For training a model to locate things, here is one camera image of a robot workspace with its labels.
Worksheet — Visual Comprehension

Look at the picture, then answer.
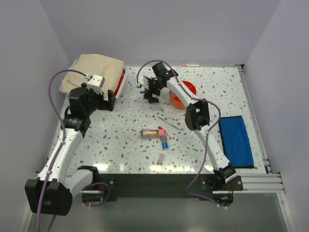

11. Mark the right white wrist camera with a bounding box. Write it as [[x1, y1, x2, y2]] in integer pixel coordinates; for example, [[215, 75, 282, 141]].
[[135, 76, 151, 89]]

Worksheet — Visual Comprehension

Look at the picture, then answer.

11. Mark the peach tip white marker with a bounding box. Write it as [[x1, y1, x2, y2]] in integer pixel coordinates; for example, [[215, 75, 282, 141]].
[[182, 64, 200, 68]]

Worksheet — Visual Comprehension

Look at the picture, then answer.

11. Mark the blue cloth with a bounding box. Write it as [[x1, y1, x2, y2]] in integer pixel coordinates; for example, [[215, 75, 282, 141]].
[[219, 116, 254, 169]]

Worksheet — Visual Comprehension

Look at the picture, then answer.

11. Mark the clear purple gel pen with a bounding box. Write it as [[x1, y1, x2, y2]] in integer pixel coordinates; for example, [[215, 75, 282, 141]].
[[156, 116, 179, 130]]

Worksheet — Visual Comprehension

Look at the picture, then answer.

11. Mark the grey cap acrylic marker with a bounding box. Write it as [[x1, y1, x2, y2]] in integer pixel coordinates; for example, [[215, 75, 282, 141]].
[[159, 108, 178, 121]]

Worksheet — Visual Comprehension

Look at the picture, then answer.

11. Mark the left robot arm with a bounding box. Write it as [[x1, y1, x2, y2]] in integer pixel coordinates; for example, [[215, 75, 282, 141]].
[[25, 83, 116, 216]]

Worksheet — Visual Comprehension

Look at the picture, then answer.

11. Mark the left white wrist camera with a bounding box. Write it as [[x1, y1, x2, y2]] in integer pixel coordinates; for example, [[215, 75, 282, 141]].
[[86, 75, 105, 90]]

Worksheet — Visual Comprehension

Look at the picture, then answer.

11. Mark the beige cloth bag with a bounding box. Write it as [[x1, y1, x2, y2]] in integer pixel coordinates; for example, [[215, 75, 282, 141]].
[[60, 54, 125, 95]]

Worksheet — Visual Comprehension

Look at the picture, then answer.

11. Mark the orange round organizer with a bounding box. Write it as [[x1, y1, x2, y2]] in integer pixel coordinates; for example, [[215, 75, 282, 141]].
[[167, 79, 198, 110]]

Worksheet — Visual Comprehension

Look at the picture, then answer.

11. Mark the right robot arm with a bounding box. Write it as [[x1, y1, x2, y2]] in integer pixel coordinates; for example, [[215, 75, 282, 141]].
[[136, 60, 237, 190]]

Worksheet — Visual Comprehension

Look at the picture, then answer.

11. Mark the small beige eraser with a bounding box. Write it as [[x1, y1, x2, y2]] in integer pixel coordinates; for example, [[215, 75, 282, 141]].
[[157, 154, 165, 165]]

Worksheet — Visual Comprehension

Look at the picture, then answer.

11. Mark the red white tray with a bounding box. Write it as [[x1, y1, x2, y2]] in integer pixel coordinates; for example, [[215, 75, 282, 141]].
[[114, 67, 127, 99]]

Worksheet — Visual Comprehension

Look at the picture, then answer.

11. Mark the aluminium frame rail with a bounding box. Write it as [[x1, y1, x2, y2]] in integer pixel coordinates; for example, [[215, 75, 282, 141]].
[[18, 63, 290, 232]]

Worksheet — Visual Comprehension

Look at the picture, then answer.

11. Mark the red white eraser pen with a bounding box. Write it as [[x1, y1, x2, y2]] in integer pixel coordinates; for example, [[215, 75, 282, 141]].
[[158, 126, 174, 139]]

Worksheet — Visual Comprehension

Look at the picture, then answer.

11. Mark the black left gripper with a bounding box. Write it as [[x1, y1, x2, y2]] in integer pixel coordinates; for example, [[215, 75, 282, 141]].
[[82, 83, 116, 116]]

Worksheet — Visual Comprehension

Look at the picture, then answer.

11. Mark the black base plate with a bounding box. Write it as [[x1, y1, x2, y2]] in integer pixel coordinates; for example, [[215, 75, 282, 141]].
[[81, 174, 244, 203]]

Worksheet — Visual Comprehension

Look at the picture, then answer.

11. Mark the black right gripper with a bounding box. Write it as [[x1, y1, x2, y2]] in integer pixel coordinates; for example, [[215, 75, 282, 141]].
[[143, 78, 164, 104]]

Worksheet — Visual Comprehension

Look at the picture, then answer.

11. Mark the blue cap grey glue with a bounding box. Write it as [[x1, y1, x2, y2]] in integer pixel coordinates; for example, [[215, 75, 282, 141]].
[[160, 136, 169, 150]]

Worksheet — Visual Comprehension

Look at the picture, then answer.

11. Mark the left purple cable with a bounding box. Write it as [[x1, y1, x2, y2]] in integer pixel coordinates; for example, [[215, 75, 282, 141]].
[[36, 70, 91, 232]]

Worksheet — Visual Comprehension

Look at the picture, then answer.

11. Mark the pink cap clear tube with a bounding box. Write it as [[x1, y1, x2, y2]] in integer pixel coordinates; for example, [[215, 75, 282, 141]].
[[140, 129, 166, 139]]

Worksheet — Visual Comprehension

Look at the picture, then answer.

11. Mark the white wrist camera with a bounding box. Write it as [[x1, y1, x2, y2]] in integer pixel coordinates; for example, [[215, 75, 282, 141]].
[[86, 75, 105, 90], [135, 76, 151, 89]]

